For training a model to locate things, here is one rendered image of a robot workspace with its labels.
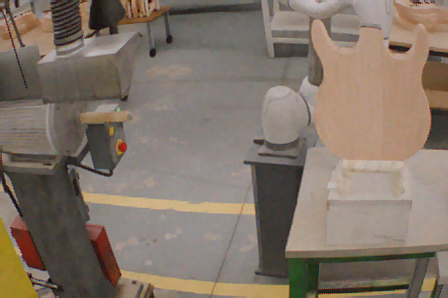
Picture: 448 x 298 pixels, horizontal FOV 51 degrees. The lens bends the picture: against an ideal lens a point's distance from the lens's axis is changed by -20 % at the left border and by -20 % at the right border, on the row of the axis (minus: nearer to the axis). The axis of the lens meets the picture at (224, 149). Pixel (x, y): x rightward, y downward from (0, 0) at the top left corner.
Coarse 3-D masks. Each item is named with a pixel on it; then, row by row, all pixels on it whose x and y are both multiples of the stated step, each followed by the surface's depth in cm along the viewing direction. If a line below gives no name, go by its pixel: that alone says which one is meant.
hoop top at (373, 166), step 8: (344, 160) 144; (352, 160) 143; (360, 160) 143; (368, 160) 142; (376, 160) 142; (384, 160) 141; (344, 168) 143; (352, 168) 143; (360, 168) 142; (368, 168) 141; (376, 168) 141; (384, 168) 140; (392, 168) 139; (400, 168) 139
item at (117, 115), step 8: (96, 112) 174; (104, 112) 173; (112, 112) 172; (120, 112) 171; (88, 120) 174; (96, 120) 173; (104, 120) 173; (112, 120) 172; (120, 120) 171; (128, 120) 172
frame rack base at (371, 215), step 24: (336, 192) 151; (360, 192) 149; (384, 192) 147; (408, 192) 145; (336, 216) 151; (360, 216) 149; (384, 216) 147; (408, 216) 145; (336, 240) 155; (360, 240) 153; (384, 240) 151
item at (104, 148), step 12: (108, 108) 210; (96, 132) 202; (108, 132) 202; (120, 132) 213; (96, 144) 205; (108, 144) 204; (96, 156) 208; (108, 156) 206; (120, 156) 214; (84, 168) 212; (96, 168) 211; (108, 168) 209
